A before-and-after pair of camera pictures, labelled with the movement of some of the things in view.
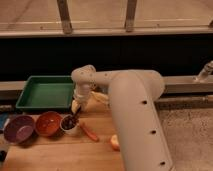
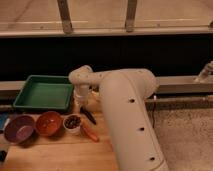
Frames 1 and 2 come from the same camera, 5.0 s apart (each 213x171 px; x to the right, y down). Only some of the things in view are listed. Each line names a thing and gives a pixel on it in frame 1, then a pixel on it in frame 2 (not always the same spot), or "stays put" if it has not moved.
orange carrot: [89, 133] stays put
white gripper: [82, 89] stays put
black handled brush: [71, 120] → [88, 115]
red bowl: [49, 123] stays put
